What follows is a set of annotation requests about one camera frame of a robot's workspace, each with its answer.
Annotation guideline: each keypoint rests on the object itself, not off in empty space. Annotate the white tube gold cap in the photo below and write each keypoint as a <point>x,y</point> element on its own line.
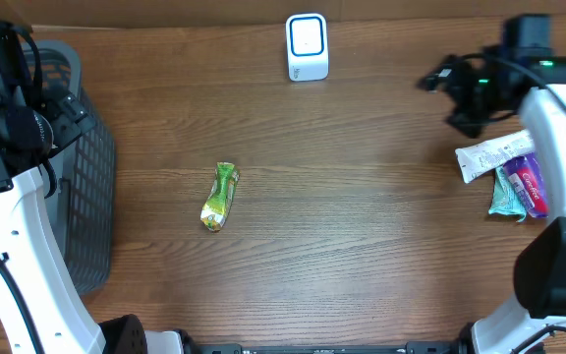
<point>476,160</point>

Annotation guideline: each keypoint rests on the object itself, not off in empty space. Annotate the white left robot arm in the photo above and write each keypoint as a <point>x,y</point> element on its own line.
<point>40,308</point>

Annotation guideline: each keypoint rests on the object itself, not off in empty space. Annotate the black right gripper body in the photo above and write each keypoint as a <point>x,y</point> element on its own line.
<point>472,105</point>

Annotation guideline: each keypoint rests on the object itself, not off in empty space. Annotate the teal wipes packet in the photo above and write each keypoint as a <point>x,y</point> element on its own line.
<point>505,201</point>

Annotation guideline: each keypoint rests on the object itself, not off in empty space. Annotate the green yellow snack pouch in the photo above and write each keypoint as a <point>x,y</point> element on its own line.
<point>216,209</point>

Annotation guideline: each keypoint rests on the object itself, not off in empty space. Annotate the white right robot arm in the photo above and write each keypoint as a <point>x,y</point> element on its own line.
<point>521,76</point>

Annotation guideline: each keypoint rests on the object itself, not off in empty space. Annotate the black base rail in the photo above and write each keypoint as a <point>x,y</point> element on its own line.
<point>337,349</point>

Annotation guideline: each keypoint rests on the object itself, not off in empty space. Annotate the white barcode scanner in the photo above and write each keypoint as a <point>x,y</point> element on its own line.
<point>307,47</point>

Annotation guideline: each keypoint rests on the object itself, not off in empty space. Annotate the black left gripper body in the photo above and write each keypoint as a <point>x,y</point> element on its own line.
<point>68,114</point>

